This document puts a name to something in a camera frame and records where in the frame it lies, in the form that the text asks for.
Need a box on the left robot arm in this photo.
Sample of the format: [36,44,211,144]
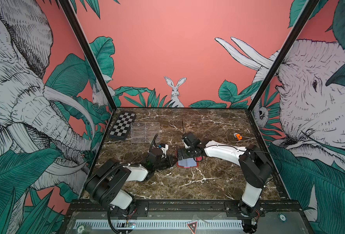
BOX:
[84,147,177,213]

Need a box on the black corner frame post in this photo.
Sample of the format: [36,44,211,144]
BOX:
[247,0,319,112]
[58,0,117,111]

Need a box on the orange toy car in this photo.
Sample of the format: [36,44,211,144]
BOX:
[234,133,242,140]

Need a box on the white credit card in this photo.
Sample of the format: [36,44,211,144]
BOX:
[177,158,197,168]

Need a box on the folded black chess board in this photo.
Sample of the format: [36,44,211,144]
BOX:
[109,111,136,140]

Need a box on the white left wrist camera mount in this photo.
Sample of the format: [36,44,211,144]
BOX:
[158,143,169,156]

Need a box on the red leather card holder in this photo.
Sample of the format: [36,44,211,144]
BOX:
[176,157,203,168]

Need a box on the black corner frame post left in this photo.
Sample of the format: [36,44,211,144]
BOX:
[58,0,117,111]

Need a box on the clear acrylic card display rack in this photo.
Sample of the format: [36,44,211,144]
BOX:
[131,122,160,143]

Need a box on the black corner frame post right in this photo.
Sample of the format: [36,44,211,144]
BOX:
[247,0,319,112]

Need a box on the red warning triangle sticker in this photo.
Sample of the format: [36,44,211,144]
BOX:
[186,221,198,234]

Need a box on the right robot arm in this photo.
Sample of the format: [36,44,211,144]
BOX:
[176,132,273,217]

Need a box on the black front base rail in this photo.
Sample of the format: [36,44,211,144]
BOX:
[66,199,304,218]

